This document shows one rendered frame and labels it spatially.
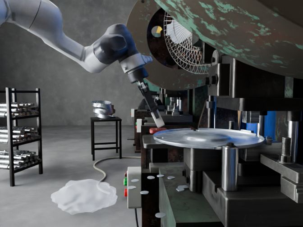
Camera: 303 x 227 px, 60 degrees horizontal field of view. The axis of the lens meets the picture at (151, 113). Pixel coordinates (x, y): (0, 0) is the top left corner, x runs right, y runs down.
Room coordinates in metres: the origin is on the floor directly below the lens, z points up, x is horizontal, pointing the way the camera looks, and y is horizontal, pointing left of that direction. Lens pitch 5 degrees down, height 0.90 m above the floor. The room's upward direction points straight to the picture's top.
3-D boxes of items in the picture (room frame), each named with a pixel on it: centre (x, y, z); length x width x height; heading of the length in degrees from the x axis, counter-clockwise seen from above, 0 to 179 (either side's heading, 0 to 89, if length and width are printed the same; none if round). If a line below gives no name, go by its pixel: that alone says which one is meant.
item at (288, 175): (0.54, -0.29, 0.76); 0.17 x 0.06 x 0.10; 3
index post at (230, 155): (0.53, -0.16, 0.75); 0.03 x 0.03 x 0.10; 3
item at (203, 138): (0.70, -0.15, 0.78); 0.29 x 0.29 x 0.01
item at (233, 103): (0.71, -0.28, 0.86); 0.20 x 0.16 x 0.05; 3
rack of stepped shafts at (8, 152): (2.72, 1.45, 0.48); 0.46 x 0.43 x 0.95; 73
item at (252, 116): (0.71, -0.27, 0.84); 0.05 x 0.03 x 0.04; 3
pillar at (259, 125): (0.80, -0.33, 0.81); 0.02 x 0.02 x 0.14
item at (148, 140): (0.70, -0.10, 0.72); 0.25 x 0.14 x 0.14; 93
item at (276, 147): (0.71, -0.27, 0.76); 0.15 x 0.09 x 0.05; 3
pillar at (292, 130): (0.63, -0.34, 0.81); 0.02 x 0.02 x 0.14
